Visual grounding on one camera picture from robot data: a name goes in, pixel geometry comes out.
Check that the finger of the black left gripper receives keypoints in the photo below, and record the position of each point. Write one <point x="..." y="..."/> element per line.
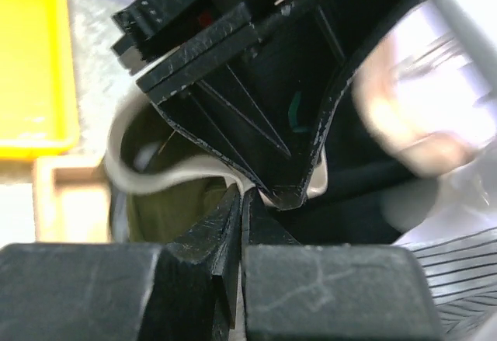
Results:
<point x="262" y="102"/>
<point x="151" y="28"/>

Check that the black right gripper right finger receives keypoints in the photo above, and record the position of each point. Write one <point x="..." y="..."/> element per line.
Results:
<point x="346" y="292"/>

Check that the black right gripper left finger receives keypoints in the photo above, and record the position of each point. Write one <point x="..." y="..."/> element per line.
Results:
<point x="183" y="290"/>

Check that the olive green underwear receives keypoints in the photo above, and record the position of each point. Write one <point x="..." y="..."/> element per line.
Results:
<point x="147" y="159"/>

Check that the white clip hanger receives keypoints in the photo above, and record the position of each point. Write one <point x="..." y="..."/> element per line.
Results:
<point x="427" y="92"/>

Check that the wooden drying rack stand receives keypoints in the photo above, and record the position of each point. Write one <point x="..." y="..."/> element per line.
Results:
<point x="71" y="199"/>

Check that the striped hanging garment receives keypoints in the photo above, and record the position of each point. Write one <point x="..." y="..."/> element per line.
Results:
<point x="461" y="274"/>

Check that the yellow plastic tray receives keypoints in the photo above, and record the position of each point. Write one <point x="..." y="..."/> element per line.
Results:
<point x="39" y="112"/>

